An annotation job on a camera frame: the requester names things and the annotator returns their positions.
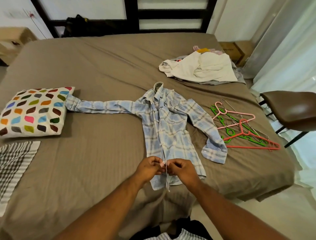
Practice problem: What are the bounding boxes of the pink and yellow garment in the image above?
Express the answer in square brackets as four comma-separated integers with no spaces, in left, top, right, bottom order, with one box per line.
[192,45,226,56]

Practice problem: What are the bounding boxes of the person's striped shirt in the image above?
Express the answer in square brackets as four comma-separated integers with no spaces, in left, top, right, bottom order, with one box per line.
[142,228,209,240]

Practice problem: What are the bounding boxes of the bed with taupe sheet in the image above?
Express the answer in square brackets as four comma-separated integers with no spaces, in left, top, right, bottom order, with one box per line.
[0,32,297,240]

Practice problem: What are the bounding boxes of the person's left forearm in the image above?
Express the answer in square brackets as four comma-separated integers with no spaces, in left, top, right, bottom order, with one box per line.
[53,179,151,240]

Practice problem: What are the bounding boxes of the black bag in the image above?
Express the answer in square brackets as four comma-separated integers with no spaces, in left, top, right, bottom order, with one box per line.
[61,14,131,38]

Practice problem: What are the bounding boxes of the black slatted headboard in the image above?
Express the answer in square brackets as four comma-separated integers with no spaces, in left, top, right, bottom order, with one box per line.
[30,0,218,39]

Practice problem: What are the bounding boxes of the person's right forearm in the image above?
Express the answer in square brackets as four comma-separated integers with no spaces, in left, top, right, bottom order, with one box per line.
[187,182,289,240]

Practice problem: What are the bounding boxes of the light blue garment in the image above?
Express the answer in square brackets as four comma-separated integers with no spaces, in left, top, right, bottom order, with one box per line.
[65,81,229,192]

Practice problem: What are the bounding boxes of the grey checked towel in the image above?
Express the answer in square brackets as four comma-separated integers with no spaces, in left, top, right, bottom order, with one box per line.
[0,140,42,218]

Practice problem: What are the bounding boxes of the brown chair with black legs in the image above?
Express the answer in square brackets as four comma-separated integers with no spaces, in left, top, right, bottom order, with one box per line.
[259,90,316,149]

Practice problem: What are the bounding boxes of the person's black trousers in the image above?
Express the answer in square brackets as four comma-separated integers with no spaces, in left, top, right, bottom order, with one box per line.
[128,217,214,240]

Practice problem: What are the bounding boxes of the sheer white curtain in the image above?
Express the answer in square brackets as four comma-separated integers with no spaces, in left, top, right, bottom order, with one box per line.
[241,0,316,96]

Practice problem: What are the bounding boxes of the white wall socket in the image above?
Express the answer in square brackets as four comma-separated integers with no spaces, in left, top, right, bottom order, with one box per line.
[4,8,39,20]

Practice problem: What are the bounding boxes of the person's left hand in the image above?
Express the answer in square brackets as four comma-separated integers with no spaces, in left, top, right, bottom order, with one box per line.
[133,156,167,189]

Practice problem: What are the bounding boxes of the colourful leaf print pillow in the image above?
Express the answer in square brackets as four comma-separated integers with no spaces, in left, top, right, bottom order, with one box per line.
[0,86,76,138]

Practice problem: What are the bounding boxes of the person's right hand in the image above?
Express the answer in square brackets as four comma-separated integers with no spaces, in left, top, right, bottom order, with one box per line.
[166,158,202,192]

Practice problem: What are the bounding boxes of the cream white garment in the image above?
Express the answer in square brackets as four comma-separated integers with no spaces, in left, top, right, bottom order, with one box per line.
[158,50,240,84]

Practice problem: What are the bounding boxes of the cardboard boxes left of bed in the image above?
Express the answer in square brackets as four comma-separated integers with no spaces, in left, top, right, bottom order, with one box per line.
[0,26,38,66]

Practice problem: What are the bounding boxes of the pile of coloured plastic hangers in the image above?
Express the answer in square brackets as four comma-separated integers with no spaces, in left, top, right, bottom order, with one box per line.
[209,99,282,152]

